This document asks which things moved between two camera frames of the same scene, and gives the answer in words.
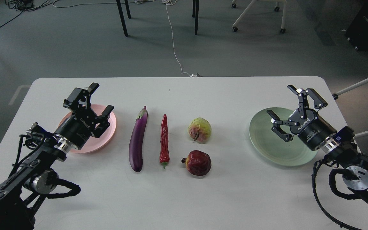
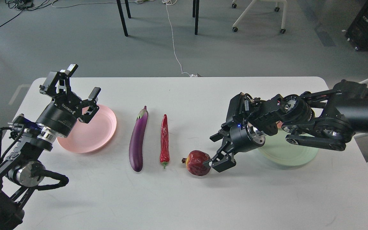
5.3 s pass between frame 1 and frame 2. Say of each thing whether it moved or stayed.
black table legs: stayed
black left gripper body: moved
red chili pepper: stayed
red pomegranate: stayed
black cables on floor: stayed
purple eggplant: stayed
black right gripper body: moved
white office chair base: stayed
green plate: stayed
